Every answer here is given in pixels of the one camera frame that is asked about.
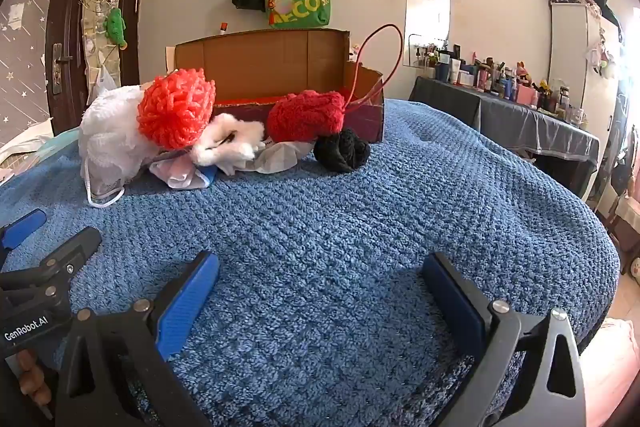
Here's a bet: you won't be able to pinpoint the translucent plastic packet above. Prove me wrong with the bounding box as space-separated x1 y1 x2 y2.
249 140 314 178

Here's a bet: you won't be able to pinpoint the table with grey cloth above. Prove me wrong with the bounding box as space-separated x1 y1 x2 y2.
409 76 601 200

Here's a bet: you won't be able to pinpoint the beige hanging door organizer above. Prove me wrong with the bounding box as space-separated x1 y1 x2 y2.
78 0 123 90

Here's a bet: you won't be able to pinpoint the green plush toy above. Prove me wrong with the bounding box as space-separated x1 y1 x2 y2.
104 7 128 50

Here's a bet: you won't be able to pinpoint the black scrunchie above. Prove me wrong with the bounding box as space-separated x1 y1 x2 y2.
313 129 372 174

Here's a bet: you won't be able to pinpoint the white mesh bath pouf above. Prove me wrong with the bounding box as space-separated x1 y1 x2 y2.
78 84 161 188

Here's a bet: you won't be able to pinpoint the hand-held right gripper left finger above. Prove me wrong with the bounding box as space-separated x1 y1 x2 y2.
54 251 221 427

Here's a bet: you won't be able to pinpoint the row of cosmetic bottles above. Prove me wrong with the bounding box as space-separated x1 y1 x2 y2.
414 44 588 128

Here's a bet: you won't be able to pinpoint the clear plastic bag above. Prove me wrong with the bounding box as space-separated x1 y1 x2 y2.
87 66 119 101

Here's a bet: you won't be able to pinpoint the hanging plush charms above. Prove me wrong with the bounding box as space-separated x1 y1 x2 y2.
587 34 619 80

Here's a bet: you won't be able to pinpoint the teal pillow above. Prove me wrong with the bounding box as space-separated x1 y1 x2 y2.
36 129 82 158

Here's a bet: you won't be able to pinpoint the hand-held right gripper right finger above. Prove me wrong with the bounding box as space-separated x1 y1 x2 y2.
422 252 587 427

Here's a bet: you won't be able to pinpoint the white wardrobe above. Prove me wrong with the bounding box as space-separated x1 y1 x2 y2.
547 0 623 202

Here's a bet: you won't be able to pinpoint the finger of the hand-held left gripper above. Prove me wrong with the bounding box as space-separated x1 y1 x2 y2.
0 209 48 253
0 227 103 299

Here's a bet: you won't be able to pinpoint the person's left hand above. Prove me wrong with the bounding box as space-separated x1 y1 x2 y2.
16 349 54 408

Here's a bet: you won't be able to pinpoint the metal door handle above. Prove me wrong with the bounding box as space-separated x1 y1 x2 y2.
51 43 73 95

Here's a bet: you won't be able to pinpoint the cardboard box red lining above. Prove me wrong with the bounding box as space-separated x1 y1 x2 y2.
166 28 386 142

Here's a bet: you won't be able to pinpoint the blue knitted blanket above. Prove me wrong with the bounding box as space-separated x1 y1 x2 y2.
0 99 623 427

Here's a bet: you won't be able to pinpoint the dark wooden door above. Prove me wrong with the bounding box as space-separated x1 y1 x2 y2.
45 0 151 138

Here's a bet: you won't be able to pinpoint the white cloth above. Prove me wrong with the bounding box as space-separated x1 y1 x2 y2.
0 117 56 164

